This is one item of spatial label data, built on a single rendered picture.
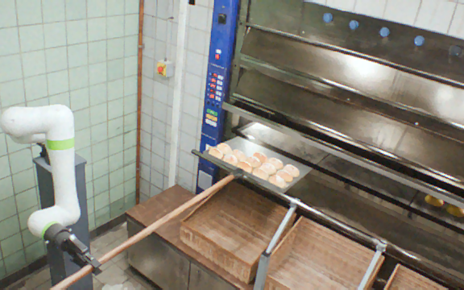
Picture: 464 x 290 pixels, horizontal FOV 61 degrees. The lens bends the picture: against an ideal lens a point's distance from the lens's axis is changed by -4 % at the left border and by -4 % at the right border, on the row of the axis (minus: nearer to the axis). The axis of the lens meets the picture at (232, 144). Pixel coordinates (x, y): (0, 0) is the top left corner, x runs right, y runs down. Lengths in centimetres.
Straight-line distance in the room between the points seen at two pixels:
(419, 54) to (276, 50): 78
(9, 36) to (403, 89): 212
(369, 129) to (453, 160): 44
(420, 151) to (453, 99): 30
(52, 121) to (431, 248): 198
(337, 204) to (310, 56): 88
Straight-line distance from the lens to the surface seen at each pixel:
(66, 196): 189
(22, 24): 261
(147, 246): 293
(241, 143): 261
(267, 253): 215
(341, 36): 224
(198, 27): 274
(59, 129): 179
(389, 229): 247
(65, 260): 260
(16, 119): 179
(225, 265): 252
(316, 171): 248
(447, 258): 246
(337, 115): 232
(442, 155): 222
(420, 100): 215
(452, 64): 211
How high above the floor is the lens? 237
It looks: 27 degrees down
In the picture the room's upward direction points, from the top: 8 degrees clockwise
